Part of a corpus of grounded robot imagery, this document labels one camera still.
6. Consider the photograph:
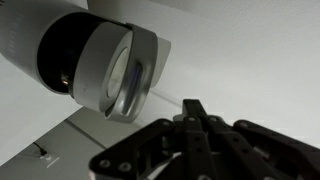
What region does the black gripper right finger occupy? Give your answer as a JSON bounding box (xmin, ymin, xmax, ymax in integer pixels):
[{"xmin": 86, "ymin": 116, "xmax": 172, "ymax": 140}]
[{"xmin": 183, "ymin": 99, "xmax": 320, "ymax": 180}]

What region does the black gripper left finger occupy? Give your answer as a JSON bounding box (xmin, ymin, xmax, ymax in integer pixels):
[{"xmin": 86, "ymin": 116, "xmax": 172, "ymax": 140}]
[{"xmin": 89, "ymin": 119, "xmax": 187, "ymax": 180}]

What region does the black cable with plug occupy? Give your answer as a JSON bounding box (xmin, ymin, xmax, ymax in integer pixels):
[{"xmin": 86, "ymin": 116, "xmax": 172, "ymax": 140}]
[{"xmin": 32, "ymin": 141, "xmax": 54, "ymax": 161}]

